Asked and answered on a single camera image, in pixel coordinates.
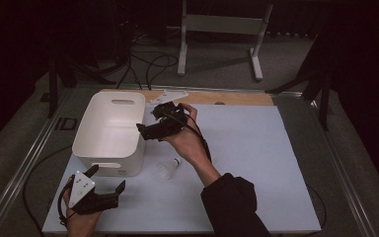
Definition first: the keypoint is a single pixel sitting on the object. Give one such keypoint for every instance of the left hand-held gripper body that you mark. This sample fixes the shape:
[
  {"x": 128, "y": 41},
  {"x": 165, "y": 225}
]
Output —
[{"x": 82, "y": 189}]

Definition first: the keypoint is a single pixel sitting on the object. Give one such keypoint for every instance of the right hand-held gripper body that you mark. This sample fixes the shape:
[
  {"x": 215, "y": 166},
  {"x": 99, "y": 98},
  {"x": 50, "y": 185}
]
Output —
[{"x": 172, "y": 126}]

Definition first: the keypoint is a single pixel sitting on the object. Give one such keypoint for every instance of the white plastic basket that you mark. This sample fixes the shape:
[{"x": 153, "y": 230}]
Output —
[{"x": 108, "y": 131}]

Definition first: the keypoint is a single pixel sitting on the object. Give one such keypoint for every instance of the white shuttlecock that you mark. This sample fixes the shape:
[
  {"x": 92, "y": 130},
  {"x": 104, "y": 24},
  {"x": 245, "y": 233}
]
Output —
[{"x": 167, "y": 168}]

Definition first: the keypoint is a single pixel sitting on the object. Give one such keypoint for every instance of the person's right hand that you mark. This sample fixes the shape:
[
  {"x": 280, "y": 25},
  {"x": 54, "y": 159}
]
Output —
[{"x": 187, "y": 144}]

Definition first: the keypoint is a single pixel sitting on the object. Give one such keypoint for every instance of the person's left hand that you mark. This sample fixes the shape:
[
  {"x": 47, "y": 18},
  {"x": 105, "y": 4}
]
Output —
[{"x": 80, "y": 225}]

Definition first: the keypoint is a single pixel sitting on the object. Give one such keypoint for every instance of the white table mat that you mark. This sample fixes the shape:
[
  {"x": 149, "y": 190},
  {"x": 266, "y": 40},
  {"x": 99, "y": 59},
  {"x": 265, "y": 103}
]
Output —
[{"x": 250, "y": 148}]

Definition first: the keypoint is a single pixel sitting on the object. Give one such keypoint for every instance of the white metal stand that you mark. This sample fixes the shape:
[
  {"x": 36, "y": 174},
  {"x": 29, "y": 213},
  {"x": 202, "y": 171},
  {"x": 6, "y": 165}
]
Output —
[{"x": 223, "y": 24}]

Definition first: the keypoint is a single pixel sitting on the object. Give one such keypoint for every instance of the black stand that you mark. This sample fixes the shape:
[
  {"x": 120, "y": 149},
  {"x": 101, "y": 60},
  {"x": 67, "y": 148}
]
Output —
[{"x": 324, "y": 105}]

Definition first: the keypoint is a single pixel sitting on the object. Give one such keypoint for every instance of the white flat bracket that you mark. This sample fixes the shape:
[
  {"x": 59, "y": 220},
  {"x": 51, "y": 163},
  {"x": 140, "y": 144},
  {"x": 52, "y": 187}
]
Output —
[{"x": 169, "y": 96}]

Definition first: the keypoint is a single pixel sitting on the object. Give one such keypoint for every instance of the aluminium frame rail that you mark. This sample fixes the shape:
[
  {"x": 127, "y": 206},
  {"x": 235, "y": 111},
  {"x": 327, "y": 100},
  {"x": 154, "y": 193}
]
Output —
[
  {"x": 340, "y": 168},
  {"x": 46, "y": 131},
  {"x": 227, "y": 89}
]

